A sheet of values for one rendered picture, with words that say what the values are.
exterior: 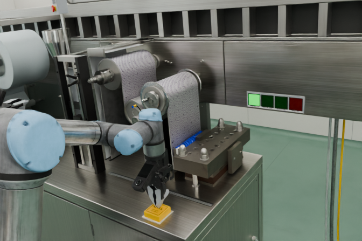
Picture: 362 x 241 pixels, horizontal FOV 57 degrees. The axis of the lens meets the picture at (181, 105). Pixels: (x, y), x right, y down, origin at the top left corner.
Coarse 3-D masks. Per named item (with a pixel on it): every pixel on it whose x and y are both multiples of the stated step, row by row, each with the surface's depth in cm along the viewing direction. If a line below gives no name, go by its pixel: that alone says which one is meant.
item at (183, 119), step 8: (184, 104) 144; (192, 104) 150; (168, 112) 135; (176, 112) 140; (184, 112) 145; (192, 112) 151; (168, 120) 136; (176, 120) 141; (184, 120) 146; (192, 120) 151; (176, 128) 141; (184, 128) 147; (192, 128) 152; (200, 128) 158; (176, 136) 142; (184, 136) 147; (176, 144) 143
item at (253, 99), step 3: (249, 96) 147; (252, 96) 147; (255, 96) 146; (258, 96) 145; (249, 99) 148; (252, 99) 147; (255, 99) 146; (258, 99) 145; (249, 102) 148; (252, 102) 147; (255, 102) 147; (258, 102) 146; (255, 105) 147; (258, 105) 146
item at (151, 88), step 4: (148, 88) 136; (152, 88) 134; (156, 88) 133; (144, 92) 137; (156, 92) 134; (160, 92) 133; (160, 96) 133; (160, 100) 134; (164, 100) 133; (144, 104) 140; (160, 104) 134; (164, 104) 134; (156, 108) 136; (160, 108) 135
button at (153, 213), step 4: (152, 204) 122; (148, 208) 120; (152, 208) 120; (156, 208) 120; (160, 208) 120; (164, 208) 120; (168, 208) 120; (144, 212) 119; (148, 212) 118; (152, 212) 118; (156, 212) 118; (160, 212) 117; (164, 212) 118; (168, 212) 120; (144, 216) 120; (148, 216) 118; (152, 216) 117; (156, 216) 116; (160, 216) 116; (164, 216) 118; (156, 220) 116; (160, 220) 116
